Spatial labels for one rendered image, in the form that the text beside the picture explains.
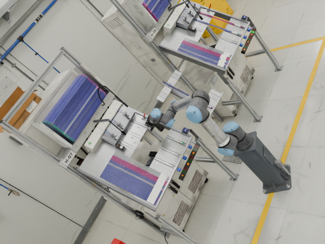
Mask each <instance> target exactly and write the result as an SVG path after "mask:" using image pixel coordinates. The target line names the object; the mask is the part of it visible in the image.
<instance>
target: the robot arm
mask: <svg viewBox="0 0 325 244"><path fill-rule="evenodd" d="M209 102H210V97H209V95H208V93H207V92H206V91H204V90H197V91H195V92H193V93H192V95H190V96H187V97H185V98H183V99H181V100H179V101H177V100H173V101H172V102H171V104H170V106H169V108H168V110H167V111H166V113H165V114H163V113H161V110H160V109H158V108H154V109H153V110H152V111H151V114H150V115H149V116H148V118H147V121H146V123H145V126H147V129H149V130H150V131H153V129H154V127H156V128H157V129H158V130H159V131H160V132H161V131H163V130H164V126H162V125H161V124H160V123H162V124H164V125H165V126H168V127H170V128H171V127H172V126H173V124H174V122H175V119H174V117H175V115H176V113H177V112H178V111H180V110H183V109H185V108H187V111H186V117H187V118H188V120H190V121H192V122H193V123H198V124H201V125H202V126H203V127H204V128H205V130H206V131H207V132H208V133H209V134H210V135H211V136H212V137H213V139H214V140H215V141H216V145H217V146H218V150H217V151H218V153H220V154H222V155H225V156H231V155H233V153H234V152H235V148H236V149H237V150H239V151H245V150H247V149H249V148H250V147H251V146H252V144H253V137H252V136H251V135H250V134H247V133H245V132H244V130H243V129H242V128H241V127H240V126H239V124H238V123H237V122H234V121H232V122H228V123H227V124H226V125H225V126H224V127H223V131H222V130H221V129H220V127H219V126H218V125H217V124H216V123H215V122H214V120H213V119H212V118H211V117H210V112H209V111H208V109H207V107H208V105H209Z"/></svg>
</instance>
